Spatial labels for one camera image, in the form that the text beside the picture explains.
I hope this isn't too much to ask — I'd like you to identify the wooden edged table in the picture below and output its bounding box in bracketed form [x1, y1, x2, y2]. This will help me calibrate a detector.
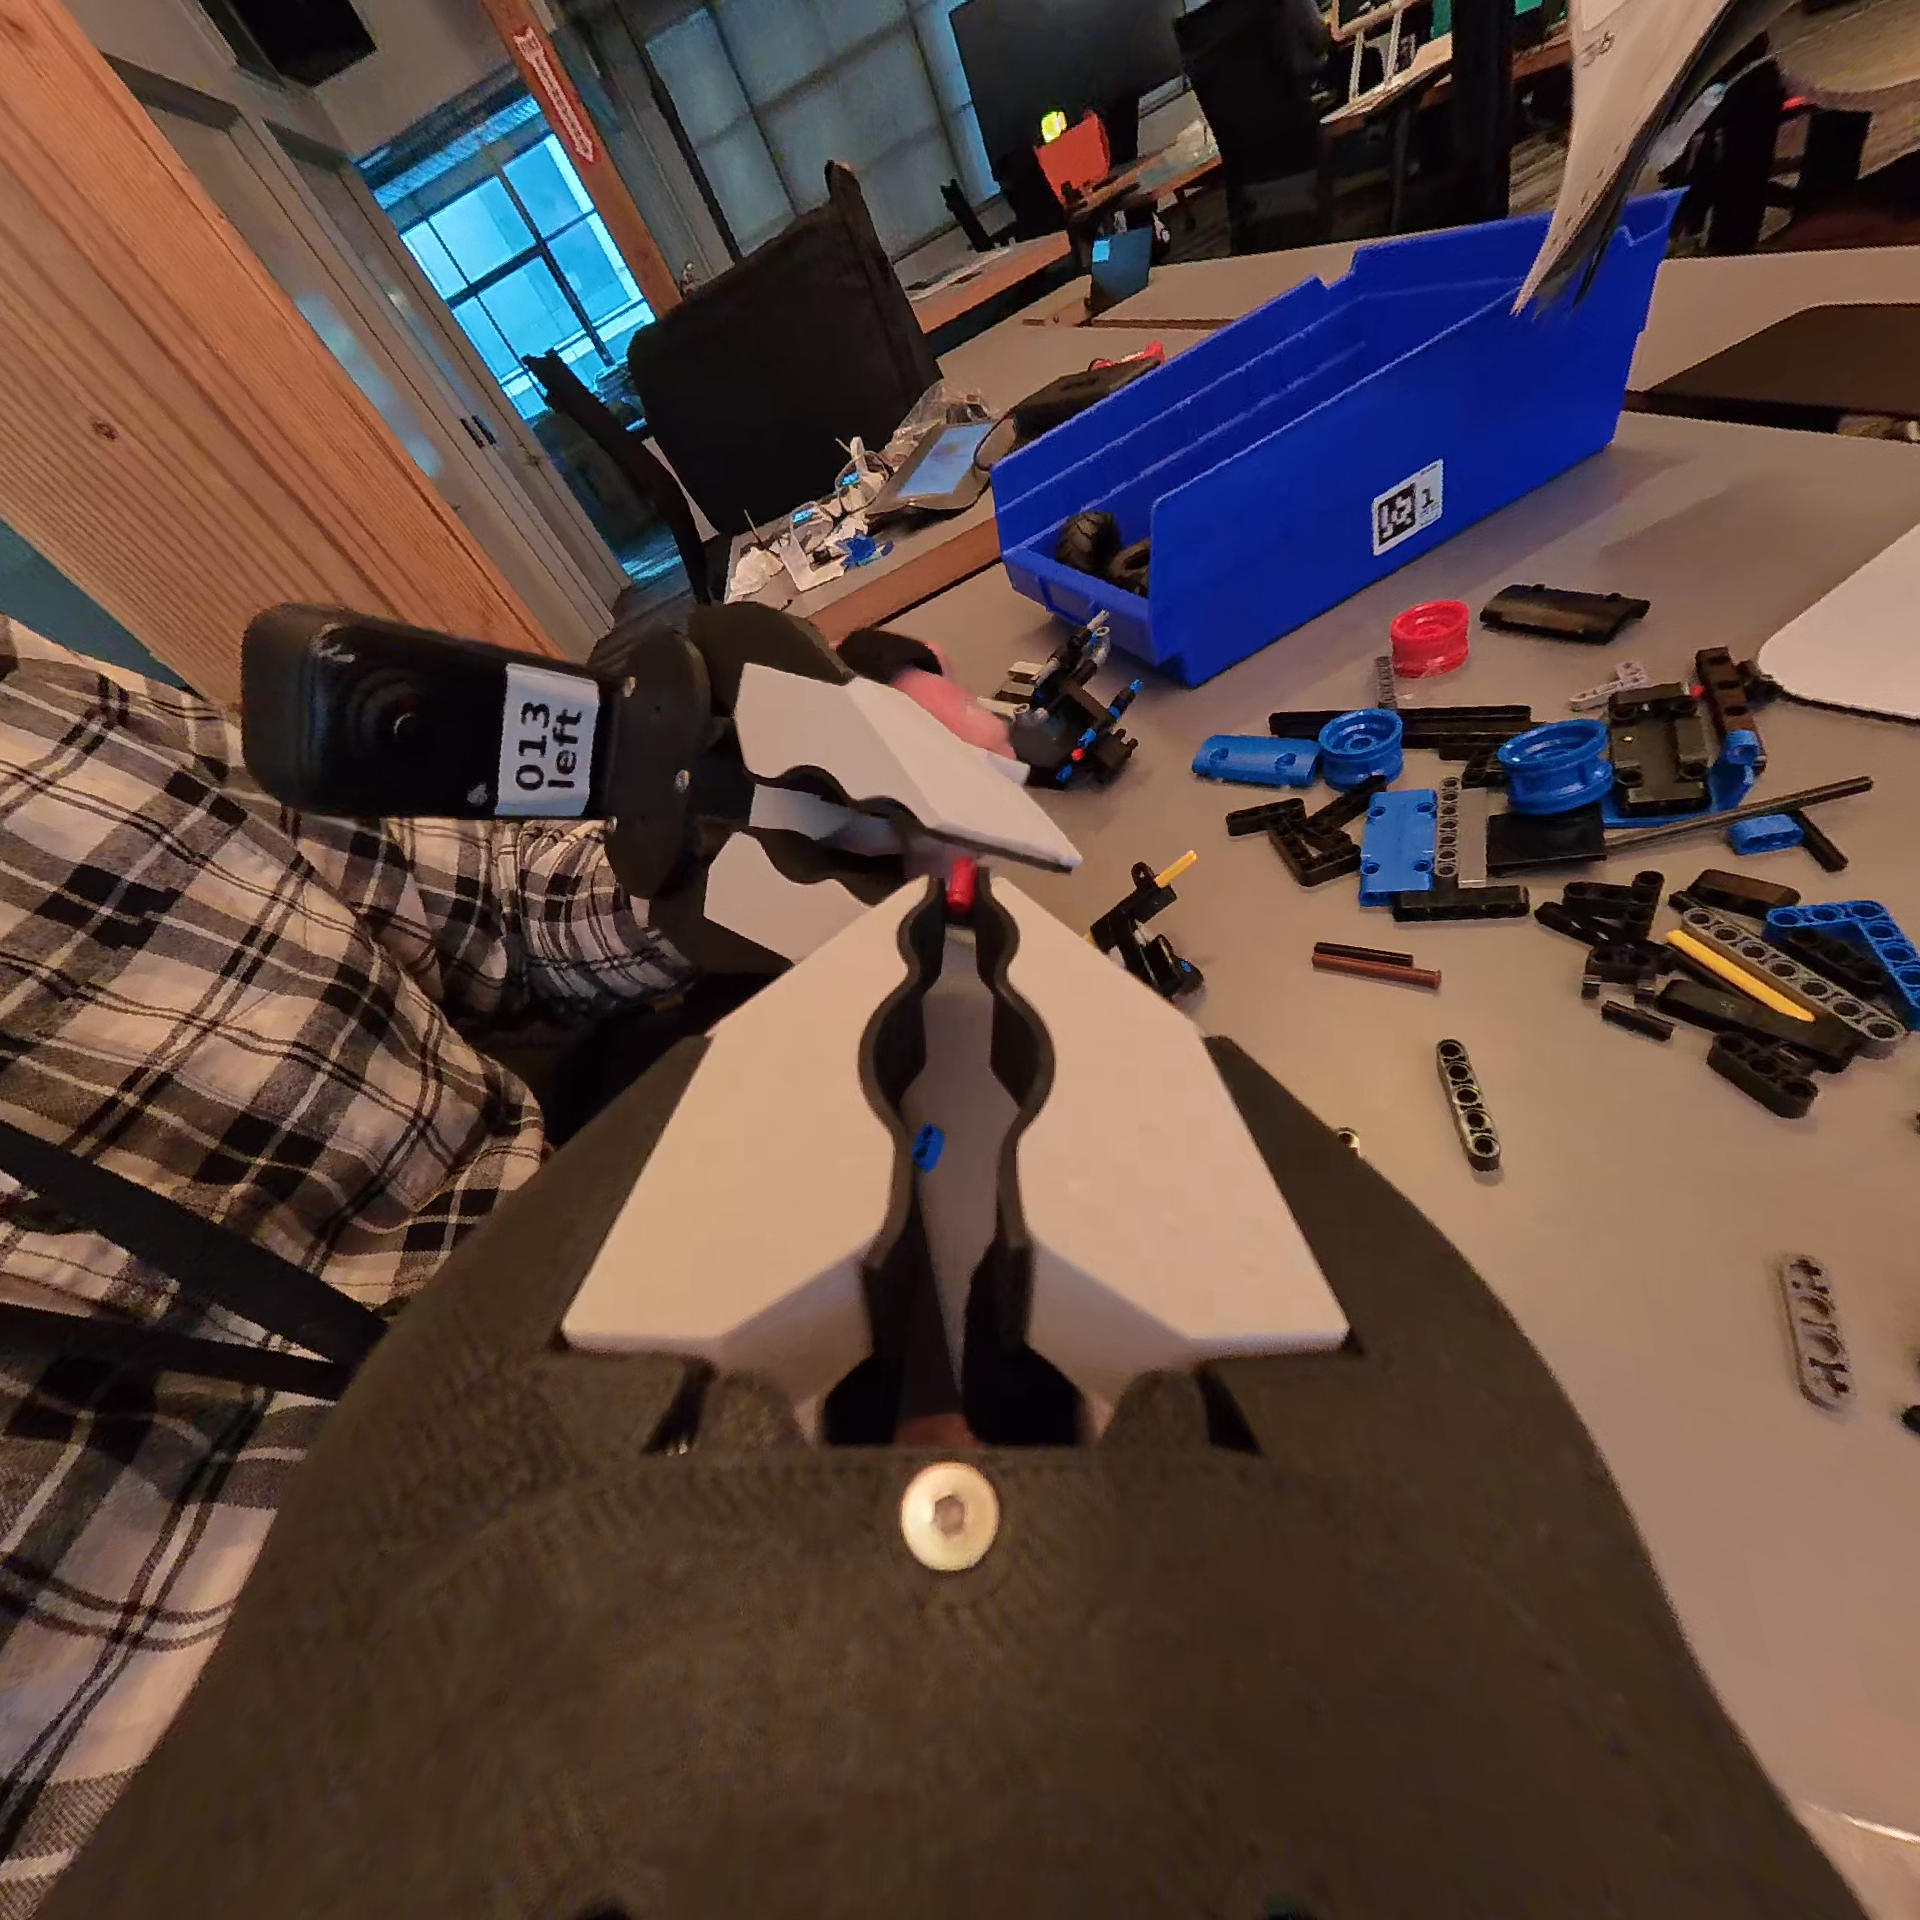
[728, 346, 1173, 641]

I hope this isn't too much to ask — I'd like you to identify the black power adapter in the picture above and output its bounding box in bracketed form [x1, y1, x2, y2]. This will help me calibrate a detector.
[1013, 354, 1169, 436]

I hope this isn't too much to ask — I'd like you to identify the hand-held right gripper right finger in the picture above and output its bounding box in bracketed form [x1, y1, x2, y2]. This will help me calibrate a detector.
[960, 873, 1353, 1444]

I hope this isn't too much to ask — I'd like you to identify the black shoulder strap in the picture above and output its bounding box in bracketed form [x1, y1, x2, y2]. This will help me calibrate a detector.
[0, 1125, 394, 1396]

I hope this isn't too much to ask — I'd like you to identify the black and blue frame assembly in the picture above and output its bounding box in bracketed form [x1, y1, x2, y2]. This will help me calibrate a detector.
[1605, 645, 1779, 826]

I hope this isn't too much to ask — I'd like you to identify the black and blue brick assembly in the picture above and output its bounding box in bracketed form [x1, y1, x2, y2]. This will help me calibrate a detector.
[996, 613, 1151, 789]

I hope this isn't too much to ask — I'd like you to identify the blue bin with white tag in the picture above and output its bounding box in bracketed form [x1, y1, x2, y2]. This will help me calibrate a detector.
[989, 187, 1684, 688]

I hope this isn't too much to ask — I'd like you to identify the white book stand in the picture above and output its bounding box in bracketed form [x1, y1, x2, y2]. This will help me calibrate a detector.
[1757, 525, 1920, 724]

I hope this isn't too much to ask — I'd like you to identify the blue flat toy panel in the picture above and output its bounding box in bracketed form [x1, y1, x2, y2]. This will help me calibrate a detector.
[1359, 787, 1442, 906]

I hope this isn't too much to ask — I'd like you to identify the blue angled toy beam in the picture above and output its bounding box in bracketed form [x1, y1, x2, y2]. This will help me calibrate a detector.
[1767, 900, 1920, 1033]

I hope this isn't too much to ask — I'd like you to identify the short black toy beam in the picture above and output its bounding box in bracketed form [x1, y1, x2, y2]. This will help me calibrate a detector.
[1436, 1037, 1505, 1172]

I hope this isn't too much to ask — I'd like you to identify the dark monitor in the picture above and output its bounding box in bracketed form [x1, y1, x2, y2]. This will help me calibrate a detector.
[951, 0, 1187, 167]

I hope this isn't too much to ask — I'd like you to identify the black metal pole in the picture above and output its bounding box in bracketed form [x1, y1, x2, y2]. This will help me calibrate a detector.
[1448, 0, 1519, 226]

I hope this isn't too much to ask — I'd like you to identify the short grey toy beam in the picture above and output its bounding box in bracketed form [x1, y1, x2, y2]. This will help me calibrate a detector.
[1777, 1252, 1853, 1408]

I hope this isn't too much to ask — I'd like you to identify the open instruction booklet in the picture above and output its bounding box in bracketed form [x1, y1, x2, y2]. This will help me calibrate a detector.
[1516, 0, 1779, 321]

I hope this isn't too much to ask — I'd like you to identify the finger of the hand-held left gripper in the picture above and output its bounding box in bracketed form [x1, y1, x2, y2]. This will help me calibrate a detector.
[730, 660, 1087, 875]
[703, 780, 923, 970]

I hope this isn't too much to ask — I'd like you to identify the yellow toy axle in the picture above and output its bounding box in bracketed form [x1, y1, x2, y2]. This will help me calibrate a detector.
[1665, 930, 1817, 1024]

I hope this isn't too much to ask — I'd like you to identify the pile of black toy beams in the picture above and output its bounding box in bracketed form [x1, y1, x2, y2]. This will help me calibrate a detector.
[1537, 867, 1920, 1121]

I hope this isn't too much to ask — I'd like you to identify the black angled toy frame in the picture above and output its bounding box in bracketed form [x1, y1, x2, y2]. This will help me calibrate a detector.
[1228, 780, 1391, 888]

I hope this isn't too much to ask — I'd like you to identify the person's left hand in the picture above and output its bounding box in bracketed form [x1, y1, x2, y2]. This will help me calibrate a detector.
[897, 672, 1021, 760]

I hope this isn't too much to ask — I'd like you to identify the grey tablet device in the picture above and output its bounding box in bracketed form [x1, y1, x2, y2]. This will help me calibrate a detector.
[866, 420, 999, 529]

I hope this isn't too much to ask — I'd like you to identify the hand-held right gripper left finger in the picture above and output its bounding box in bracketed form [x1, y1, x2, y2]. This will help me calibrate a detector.
[560, 877, 935, 1444]

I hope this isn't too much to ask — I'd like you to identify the black toy brick assembly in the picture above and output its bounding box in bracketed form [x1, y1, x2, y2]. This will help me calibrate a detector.
[1088, 850, 1203, 999]

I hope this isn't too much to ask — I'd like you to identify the person's plaid shirt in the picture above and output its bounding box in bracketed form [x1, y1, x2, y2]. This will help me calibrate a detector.
[0, 616, 559, 1920]

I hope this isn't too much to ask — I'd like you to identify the wooden panel partition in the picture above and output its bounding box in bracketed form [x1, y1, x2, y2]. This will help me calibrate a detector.
[0, 0, 565, 706]

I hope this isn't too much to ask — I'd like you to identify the black curved toy panel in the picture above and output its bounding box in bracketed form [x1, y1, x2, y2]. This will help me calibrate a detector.
[1479, 583, 1652, 645]

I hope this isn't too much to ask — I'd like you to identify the person's left forearm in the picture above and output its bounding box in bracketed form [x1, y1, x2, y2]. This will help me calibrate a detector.
[376, 816, 700, 1029]

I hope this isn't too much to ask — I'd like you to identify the long black toy beam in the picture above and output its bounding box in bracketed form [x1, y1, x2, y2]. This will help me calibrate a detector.
[1272, 703, 1532, 753]

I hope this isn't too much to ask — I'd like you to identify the thin black toy axle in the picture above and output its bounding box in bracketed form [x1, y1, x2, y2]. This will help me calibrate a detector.
[1605, 775, 1874, 860]

